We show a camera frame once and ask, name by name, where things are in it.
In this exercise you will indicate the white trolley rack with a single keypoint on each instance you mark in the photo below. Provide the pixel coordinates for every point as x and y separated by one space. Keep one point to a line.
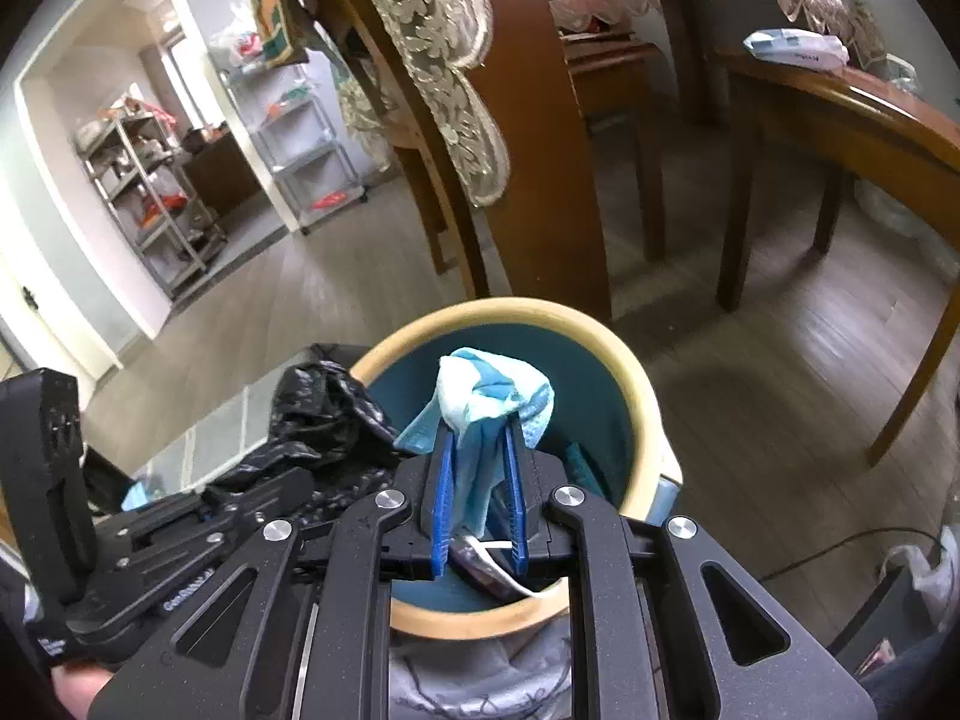
300 142

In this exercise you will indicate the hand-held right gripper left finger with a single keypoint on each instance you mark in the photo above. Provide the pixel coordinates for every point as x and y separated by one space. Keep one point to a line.
442 510

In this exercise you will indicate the dark box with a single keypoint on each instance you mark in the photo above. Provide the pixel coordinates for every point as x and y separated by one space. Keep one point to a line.
870 615

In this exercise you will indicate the white plastic bag with items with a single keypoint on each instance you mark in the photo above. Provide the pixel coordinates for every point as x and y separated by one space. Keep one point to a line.
240 49

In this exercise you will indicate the person's dark trouser leg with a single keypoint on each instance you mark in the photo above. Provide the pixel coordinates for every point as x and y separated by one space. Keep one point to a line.
922 682

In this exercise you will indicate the grey checked cloth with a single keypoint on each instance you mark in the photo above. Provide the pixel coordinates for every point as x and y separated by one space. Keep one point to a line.
214 442

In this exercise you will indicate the teal bin with yellow rim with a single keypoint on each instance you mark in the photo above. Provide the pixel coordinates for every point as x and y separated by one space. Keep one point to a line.
525 311

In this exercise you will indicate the black plastic bag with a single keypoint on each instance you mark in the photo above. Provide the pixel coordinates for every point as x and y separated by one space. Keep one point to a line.
322 420

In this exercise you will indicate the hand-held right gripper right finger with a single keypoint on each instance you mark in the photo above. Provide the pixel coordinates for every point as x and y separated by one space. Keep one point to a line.
516 517

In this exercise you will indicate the metal shelf rack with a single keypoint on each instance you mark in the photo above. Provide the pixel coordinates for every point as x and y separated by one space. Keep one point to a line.
142 187

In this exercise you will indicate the blue face mask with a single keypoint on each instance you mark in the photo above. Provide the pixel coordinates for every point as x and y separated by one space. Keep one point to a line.
480 397

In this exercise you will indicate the purple wrapper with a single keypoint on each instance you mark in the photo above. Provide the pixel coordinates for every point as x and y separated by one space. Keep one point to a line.
484 574

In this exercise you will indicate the wooden table with lace cloth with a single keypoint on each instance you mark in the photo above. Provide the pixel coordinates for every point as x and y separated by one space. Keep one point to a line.
435 52

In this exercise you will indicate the dark wooden kitchen cabinet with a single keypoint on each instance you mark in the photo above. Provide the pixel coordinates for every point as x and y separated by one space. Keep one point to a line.
217 172

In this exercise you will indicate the white and blue wipes pack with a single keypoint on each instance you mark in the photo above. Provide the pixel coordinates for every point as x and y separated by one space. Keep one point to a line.
795 46

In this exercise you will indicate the person's left hand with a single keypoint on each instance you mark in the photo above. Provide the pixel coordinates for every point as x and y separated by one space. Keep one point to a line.
79 697

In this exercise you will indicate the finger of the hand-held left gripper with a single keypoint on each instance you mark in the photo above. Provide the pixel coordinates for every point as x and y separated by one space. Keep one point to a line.
172 566
217 506

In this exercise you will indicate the wooden chair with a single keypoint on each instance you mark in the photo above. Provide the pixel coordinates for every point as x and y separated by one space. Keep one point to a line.
555 127

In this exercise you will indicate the small white plastic bag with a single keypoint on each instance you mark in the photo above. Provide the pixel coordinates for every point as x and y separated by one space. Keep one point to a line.
926 577

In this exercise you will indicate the translucent plastic bag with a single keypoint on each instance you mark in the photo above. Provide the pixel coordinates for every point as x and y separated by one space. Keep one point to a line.
900 217

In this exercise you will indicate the wooden stool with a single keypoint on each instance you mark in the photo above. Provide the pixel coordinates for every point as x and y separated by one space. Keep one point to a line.
607 67

